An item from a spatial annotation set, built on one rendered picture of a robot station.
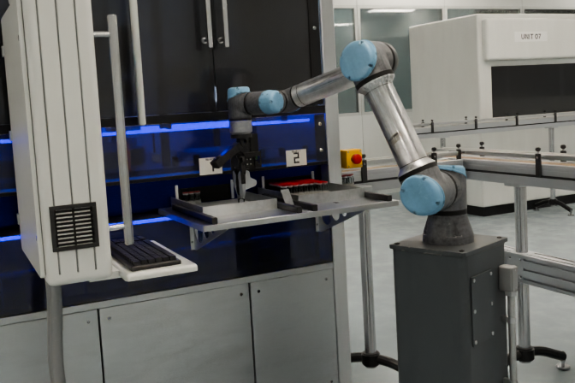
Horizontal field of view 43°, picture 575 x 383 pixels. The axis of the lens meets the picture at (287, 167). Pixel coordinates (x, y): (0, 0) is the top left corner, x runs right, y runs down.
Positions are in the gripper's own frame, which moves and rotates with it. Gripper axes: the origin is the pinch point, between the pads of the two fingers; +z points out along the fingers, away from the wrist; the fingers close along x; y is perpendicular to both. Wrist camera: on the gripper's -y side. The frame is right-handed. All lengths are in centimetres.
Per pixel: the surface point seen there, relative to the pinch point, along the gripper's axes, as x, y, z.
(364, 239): 36, 69, 29
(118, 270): -26, -47, 14
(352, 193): -5.9, 39.7, 3.6
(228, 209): -5.8, -6.4, 3.6
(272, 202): -5.9, 9.1, 3.1
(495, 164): 12, 121, 1
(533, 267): -5, 123, 43
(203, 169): 19.8, -5.1, -7.9
